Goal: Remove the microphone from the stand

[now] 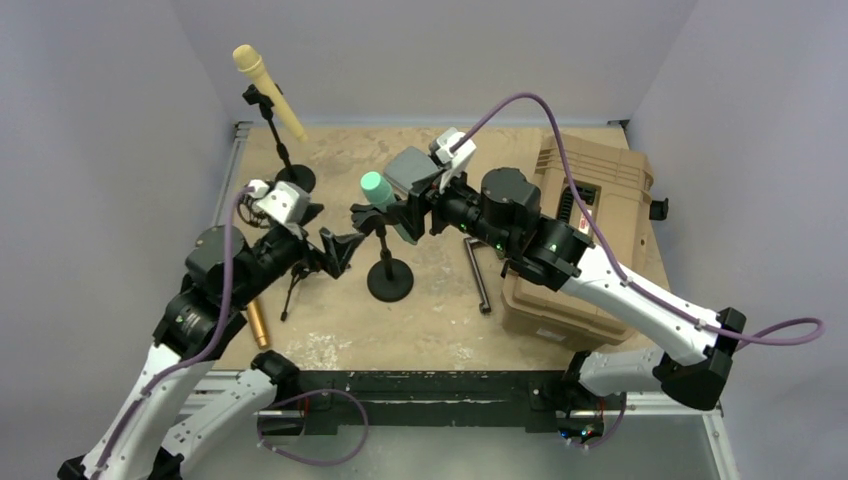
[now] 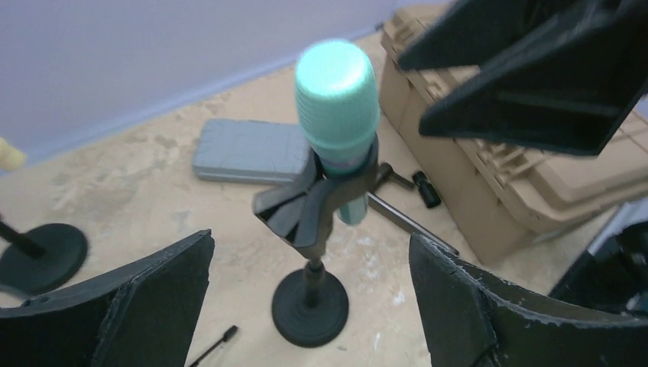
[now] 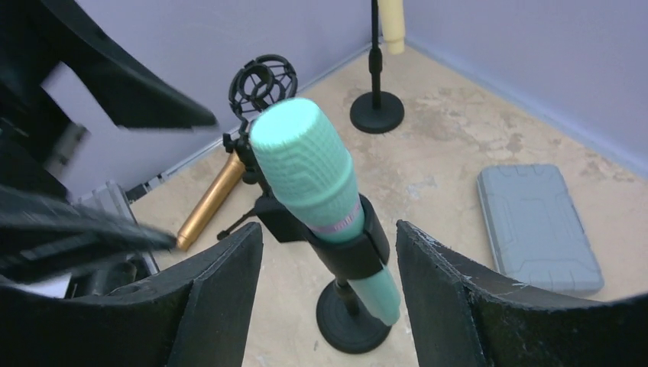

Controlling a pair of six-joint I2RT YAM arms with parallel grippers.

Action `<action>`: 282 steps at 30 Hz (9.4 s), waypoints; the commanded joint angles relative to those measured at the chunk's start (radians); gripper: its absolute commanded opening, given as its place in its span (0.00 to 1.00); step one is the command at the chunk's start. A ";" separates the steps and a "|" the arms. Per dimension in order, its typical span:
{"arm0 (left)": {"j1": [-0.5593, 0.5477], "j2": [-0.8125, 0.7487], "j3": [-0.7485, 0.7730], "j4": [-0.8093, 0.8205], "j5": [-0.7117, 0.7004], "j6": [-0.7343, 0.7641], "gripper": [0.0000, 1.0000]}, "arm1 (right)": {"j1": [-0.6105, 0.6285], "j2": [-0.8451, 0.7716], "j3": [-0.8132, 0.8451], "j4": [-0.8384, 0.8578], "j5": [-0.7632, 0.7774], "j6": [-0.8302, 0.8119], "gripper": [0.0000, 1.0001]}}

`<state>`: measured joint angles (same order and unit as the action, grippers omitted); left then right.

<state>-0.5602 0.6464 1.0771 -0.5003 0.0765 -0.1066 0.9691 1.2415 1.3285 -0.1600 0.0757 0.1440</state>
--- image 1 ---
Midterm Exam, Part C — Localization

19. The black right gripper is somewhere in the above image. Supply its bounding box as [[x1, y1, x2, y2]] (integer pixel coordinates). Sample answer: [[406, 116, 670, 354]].
[[388, 162, 514, 255]]

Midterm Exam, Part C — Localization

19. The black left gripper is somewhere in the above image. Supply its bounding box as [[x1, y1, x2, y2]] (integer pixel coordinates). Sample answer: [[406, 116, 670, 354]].
[[231, 202, 363, 306]]

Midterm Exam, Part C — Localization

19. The mint green microphone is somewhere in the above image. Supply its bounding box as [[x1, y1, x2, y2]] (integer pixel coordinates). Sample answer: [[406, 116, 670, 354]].
[[360, 171, 397, 220]]

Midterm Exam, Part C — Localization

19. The black round-base stand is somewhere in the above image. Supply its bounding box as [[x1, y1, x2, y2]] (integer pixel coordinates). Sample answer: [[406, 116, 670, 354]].
[[350, 204, 414, 303], [242, 84, 316, 193]]

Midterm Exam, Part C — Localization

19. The black tripod shock-mount stand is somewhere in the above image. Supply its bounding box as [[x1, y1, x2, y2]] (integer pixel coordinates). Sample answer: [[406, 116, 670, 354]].
[[221, 179, 324, 312]]

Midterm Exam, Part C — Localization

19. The gold brown microphone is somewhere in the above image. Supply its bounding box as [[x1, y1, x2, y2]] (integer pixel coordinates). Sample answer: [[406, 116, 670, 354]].
[[246, 298, 271, 350]]

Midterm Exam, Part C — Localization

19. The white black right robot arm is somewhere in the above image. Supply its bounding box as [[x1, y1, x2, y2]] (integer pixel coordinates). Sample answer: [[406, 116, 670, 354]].
[[388, 167, 746, 411]]

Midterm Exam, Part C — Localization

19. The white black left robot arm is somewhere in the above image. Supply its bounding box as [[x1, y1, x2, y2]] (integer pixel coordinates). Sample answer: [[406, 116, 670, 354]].
[[57, 225, 364, 479]]

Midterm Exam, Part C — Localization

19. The cream yellow microphone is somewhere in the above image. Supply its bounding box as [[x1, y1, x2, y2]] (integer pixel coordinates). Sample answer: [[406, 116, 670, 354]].
[[232, 44, 308, 143]]

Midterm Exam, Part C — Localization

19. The tan hard equipment case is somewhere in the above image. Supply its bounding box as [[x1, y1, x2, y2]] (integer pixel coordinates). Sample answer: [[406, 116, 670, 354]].
[[498, 132, 657, 352]]

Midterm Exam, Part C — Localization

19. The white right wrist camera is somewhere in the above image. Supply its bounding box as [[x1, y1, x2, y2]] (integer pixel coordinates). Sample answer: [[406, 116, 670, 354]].
[[429, 127, 477, 193]]

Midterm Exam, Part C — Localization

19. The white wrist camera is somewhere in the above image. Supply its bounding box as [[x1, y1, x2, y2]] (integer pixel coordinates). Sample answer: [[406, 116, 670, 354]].
[[429, 127, 477, 193], [247, 179, 312, 227]]

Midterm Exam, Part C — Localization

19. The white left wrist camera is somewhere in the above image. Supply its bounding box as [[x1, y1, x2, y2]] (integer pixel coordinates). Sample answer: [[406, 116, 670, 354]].
[[247, 179, 312, 227]]

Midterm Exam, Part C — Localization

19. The dark metal door handle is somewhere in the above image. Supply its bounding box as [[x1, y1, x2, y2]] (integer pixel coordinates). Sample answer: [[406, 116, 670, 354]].
[[463, 237, 492, 315]]

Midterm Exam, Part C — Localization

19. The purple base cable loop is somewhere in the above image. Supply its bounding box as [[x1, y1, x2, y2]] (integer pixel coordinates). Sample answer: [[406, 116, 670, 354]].
[[255, 389, 370, 468]]

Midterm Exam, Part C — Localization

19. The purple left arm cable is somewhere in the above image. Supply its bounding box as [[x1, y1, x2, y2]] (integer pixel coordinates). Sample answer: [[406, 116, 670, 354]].
[[86, 185, 257, 480]]

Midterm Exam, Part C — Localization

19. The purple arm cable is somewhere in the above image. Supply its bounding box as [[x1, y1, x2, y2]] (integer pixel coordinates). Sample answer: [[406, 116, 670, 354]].
[[450, 91, 827, 348], [86, 185, 257, 480]]

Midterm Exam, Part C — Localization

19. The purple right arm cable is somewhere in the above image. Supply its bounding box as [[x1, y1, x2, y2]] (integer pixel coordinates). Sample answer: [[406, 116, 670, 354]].
[[450, 91, 827, 348]]

